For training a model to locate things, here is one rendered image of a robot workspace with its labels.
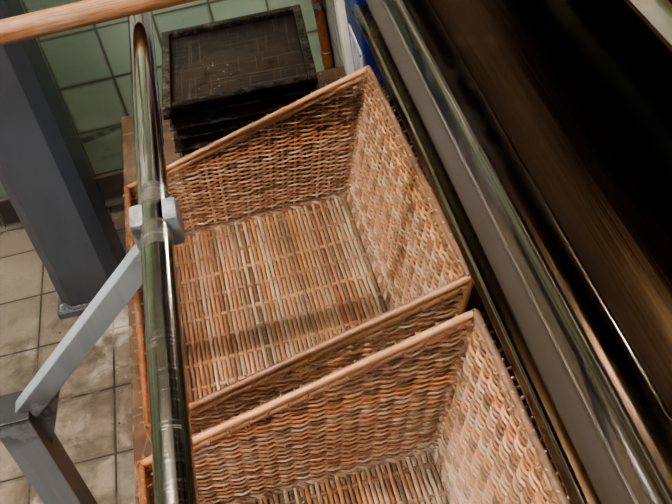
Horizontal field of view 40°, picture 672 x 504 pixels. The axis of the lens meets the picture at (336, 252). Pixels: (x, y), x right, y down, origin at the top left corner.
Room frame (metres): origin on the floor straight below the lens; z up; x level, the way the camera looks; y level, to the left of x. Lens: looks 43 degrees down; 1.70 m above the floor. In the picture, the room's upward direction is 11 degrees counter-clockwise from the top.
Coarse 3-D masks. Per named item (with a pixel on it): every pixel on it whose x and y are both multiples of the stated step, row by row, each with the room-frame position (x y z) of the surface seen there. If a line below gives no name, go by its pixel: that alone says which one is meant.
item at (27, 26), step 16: (96, 0) 1.04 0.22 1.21; (112, 0) 1.04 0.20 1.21; (128, 0) 1.04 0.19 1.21; (144, 0) 1.04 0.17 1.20; (160, 0) 1.04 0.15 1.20; (176, 0) 1.04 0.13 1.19; (192, 0) 1.04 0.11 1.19; (16, 16) 1.04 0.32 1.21; (32, 16) 1.04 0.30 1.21; (48, 16) 1.03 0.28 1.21; (64, 16) 1.03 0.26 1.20; (80, 16) 1.03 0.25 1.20; (96, 16) 1.03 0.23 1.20; (112, 16) 1.03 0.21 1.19; (128, 16) 1.04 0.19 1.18; (0, 32) 1.03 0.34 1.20; (16, 32) 1.03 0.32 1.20; (32, 32) 1.03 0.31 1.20; (48, 32) 1.03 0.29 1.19
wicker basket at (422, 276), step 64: (256, 128) 1.33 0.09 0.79; (320, 128) 1.34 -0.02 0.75; (384, 128) 1.21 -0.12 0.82; (128, 192) 1.29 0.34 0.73; (256, 192) 1.33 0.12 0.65; (320, 192) 1.34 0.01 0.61; (384, 192) 1.17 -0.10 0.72; (192, 256) 1.26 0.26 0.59; (256, 256) 1.22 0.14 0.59; (320, 256) 1.19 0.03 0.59; (384, 256) 1.11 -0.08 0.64; (448, 256) 0.89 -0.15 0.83; (192, 320) 1.09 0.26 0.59; (256, 320) 1.07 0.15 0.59; (320, 320) 1.04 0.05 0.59; (384, 320) 0.80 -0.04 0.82; (256, 384) 0.79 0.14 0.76
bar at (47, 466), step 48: (144, 48) 0.98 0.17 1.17; (144, 96) 0.87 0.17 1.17; (144, 144) 0.78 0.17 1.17; (144, 192) 0.70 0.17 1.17; (144, 240) 0.63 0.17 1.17; (144, 288) 0.57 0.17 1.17; (96, 336) 0.66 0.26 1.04; (48, 384) 0.65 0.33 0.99; (0, 432) 0.64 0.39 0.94; (48, 432) 0.66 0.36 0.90; (48, 480) 0.64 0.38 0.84; (192, 480) 0.37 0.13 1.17
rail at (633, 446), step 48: (384, 0) 0.54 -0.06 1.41; (432, 48) 0.44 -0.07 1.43; (480, 96) 0.39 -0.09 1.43; (480, 144) 0.35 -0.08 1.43; (528, 192) 0.31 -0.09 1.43; (528, 240) 0.28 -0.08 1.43; (576, 288) 0.24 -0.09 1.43; (576, 336) 0.22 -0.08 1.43; (624, 336) 0.22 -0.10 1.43; (624, 384) 0.19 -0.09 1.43; (624, 432) 0.18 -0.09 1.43
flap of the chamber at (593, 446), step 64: (448, 0) 0.53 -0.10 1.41; (512, 0) 0.53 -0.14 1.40; (576, 0) 0.52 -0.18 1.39; (512, 64) 0.45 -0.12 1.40; (576, 64) 0.44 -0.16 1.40; (640, 64) 0.44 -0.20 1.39; (448, 128) 0.39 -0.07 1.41; (512, 128) 0.39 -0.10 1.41; (576, 128) 0.38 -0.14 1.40; (640, 128) 0.38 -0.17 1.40; (576, 192) 0.33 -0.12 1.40; (640, 192) 0.32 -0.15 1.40; (512, 256) 0.29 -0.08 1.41; (640, 256) 0.28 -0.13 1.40; (640, 320) 0.24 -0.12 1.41; (576, 384) 0.21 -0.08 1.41
